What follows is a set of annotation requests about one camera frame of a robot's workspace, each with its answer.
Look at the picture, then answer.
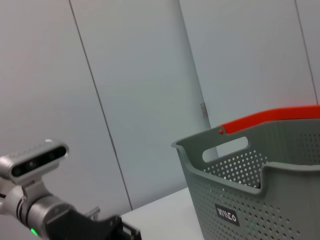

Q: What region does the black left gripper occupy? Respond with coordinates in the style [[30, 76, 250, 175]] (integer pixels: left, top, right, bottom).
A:
[[46, 206, 143, 240]]

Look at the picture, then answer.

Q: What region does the grey perforated storage basket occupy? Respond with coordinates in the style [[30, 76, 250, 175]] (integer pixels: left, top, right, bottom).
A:
[[171, 118, 320, 240]]

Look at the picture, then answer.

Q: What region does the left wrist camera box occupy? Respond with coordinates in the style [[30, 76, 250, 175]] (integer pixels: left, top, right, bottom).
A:
[[0, 139, 70, 186]]

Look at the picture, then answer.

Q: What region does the orange basket handle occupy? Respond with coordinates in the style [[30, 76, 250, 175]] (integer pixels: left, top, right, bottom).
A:
[[216, 105, 320, 135]]

